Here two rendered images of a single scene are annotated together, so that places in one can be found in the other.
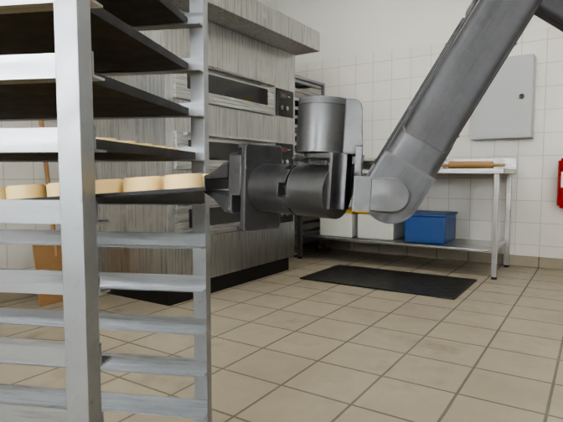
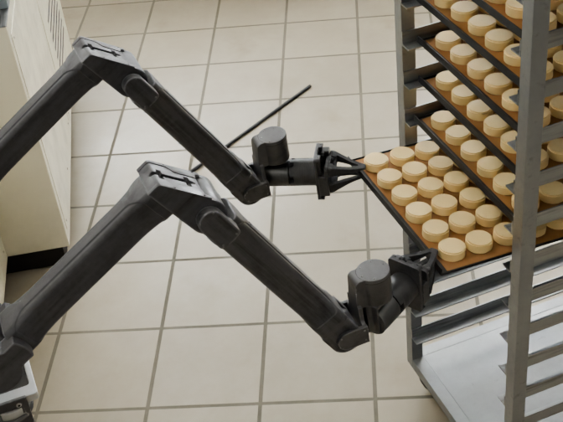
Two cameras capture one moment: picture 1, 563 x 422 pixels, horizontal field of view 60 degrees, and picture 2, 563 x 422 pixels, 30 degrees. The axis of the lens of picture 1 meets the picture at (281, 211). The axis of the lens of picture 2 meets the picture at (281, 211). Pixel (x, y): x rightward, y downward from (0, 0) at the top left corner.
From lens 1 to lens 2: 2.58 m
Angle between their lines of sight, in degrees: 131
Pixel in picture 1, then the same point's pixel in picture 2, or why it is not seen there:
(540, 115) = not seen: outside the picture
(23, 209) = not seen: hidden behind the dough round
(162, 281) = (550, 321)
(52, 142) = (428, 110)
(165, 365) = (544, 386)
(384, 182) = not seen: hidden behind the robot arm
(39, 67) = (434, 69)
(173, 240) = (540, 291)
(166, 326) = (544, 357)
